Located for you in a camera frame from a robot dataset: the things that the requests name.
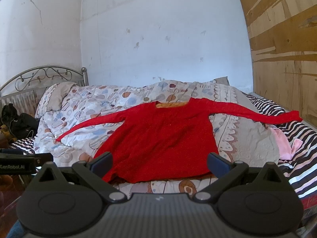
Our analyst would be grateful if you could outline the metal scrollwork bed headboard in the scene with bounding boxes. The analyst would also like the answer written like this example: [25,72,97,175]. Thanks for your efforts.
[1,65,89,115]

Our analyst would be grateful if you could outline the grey pillow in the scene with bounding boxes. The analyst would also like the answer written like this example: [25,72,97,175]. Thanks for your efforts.
[35,82,76,119]

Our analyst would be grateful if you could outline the pink garment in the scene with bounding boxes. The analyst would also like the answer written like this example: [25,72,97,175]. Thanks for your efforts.
[269,127,303,160]

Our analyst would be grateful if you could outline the black bag on bed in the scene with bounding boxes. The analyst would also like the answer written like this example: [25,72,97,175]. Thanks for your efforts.
[1,103,39,139]

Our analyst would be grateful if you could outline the black white striped bedsheet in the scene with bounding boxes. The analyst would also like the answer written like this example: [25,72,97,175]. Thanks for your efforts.
[247,94,317,212]

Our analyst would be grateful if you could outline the brown wooden wardrobe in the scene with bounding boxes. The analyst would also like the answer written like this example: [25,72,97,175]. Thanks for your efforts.
[240,0,316,126]

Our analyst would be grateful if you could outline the red knit sweater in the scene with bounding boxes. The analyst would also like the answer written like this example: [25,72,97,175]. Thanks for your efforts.
[55,97,303,184]

